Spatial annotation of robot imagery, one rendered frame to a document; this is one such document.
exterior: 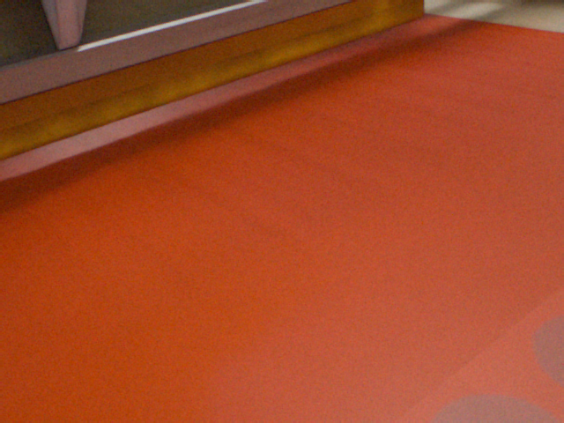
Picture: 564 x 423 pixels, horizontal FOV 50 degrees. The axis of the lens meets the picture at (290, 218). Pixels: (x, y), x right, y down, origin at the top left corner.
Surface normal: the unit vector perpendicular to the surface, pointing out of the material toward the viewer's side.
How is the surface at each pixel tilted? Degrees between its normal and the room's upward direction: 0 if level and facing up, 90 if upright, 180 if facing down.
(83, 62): 90
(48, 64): 90
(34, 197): 0
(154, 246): 0
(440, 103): 0
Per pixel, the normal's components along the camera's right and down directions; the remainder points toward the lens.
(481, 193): -0.11, -0.86
